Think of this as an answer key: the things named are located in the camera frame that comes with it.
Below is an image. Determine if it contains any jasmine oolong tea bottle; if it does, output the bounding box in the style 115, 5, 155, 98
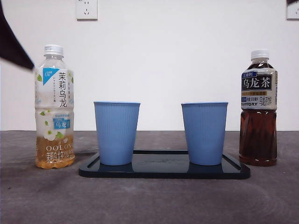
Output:
34, 44, 76, 170

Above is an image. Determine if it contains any dark oolong tea bottle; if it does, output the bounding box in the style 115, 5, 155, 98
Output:
238, 49, 278, 167

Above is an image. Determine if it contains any blue ribbed cup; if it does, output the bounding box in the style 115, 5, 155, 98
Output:
181, 101, 229, 166
93, 101, 141, 166

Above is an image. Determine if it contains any dark blue tray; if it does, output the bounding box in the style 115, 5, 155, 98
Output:
78, 150, 251, 180

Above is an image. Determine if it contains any white wall socket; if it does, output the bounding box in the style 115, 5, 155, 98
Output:
76, 0, 98, 21
286, 0, 299, 20

